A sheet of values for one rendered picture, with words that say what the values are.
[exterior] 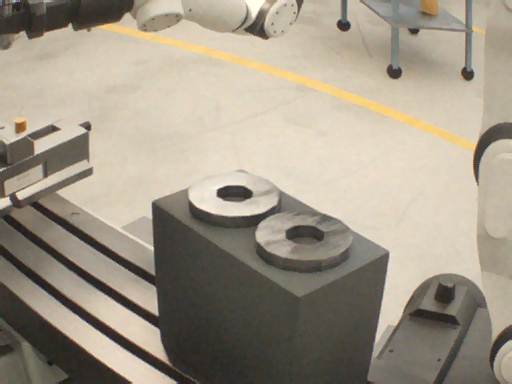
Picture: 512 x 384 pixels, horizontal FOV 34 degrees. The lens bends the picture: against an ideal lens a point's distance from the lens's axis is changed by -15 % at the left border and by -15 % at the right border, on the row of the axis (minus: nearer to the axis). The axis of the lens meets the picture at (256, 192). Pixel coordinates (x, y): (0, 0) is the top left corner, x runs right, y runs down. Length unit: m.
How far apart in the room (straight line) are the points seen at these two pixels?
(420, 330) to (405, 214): 1.64
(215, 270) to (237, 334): 0.07
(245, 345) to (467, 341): 0.82
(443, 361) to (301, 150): 2.18
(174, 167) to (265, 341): 2.64
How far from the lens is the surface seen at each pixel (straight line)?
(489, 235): 1.31
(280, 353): 0.87
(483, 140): 1.28
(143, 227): 1.69
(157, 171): 3.47
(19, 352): 1.23
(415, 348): 1.60
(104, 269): 1.20
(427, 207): 3.32
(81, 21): 1.19
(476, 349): 1.65
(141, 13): 1.20
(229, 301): 0.90
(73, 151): 1.41
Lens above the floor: 1.55
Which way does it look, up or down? 28 degrees down
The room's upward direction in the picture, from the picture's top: 2 degrees clockwise
